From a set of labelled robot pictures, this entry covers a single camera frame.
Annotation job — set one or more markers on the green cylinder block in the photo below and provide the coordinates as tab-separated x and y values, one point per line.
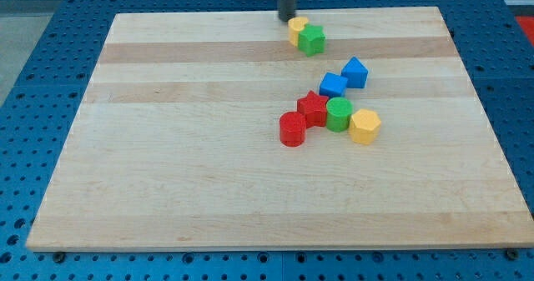
339	111

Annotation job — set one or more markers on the light wooden board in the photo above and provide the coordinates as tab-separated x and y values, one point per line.
175	146

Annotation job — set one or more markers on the blue cube block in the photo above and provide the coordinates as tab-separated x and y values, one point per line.
333	85

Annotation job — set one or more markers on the blue triangle block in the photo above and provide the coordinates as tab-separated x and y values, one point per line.
355	72

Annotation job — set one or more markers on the red object at edge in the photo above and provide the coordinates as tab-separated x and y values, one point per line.
527	26

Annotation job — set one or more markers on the red cylinder block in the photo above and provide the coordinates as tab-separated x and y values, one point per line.
292	129

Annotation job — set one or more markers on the red star block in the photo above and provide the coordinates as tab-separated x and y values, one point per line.
313	107

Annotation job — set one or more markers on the yellow heart block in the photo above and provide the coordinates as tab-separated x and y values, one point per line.
295	26

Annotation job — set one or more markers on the green star block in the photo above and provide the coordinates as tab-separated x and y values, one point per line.
311	40

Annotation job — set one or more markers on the yellow hexagon block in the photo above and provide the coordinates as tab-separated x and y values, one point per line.
364	126

